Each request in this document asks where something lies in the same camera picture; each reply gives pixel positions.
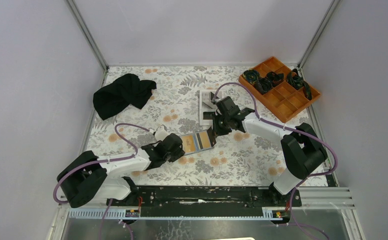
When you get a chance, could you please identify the grey blue card holder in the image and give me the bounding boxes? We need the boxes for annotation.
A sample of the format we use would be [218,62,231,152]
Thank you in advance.
[187,130,213,155]

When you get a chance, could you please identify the black credit card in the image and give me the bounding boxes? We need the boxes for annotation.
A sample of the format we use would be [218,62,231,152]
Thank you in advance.
[206,126,216,147]

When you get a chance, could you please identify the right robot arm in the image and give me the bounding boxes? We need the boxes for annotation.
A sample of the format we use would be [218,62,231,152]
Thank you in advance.
[212,96,328,206]

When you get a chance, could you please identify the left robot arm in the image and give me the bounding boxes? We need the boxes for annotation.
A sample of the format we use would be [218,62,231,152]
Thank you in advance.
[53,133,185,208]

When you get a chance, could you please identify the white plastic card box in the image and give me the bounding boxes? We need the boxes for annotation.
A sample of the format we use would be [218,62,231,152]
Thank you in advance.
[198,89,218,126]

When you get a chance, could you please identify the stack of cards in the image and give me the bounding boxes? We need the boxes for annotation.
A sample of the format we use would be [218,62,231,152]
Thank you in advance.
[201,91,217,110]

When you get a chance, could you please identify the floral table mat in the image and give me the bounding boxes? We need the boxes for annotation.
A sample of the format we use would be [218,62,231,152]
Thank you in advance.
[86,66,286,186]

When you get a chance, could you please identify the green yellow rolled tie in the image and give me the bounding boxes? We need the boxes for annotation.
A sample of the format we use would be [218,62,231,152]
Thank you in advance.
[242,69,261,85]

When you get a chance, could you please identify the dark blue rolled tie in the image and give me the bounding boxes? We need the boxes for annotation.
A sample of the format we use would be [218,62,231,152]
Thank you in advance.
[253,71,284,95]

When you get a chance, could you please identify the orange wooden divider tray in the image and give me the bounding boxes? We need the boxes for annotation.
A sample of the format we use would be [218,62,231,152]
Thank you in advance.
[238,56,321,123]

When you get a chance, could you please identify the black cloth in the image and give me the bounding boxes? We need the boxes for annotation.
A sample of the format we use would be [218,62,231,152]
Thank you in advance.
[92,73,157,120]

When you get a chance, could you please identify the black orange rolled tie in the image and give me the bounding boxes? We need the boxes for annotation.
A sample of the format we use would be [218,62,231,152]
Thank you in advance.
[286,68,313,100]

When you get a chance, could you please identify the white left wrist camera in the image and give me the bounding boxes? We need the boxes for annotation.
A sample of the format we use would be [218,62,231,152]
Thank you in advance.
[153,125,169,141]

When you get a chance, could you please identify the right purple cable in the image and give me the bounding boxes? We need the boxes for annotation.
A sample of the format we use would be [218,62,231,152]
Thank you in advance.
[211,82,339,240]

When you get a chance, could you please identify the purple cable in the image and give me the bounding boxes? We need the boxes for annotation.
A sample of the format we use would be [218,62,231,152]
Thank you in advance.
[211,82,339,240]
[52,123,155,240]

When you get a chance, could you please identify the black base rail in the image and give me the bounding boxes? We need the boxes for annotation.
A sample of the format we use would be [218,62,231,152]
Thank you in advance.
[106,185,302,218]

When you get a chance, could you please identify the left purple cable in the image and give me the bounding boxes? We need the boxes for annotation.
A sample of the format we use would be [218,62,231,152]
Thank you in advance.
[52,123,155,240]

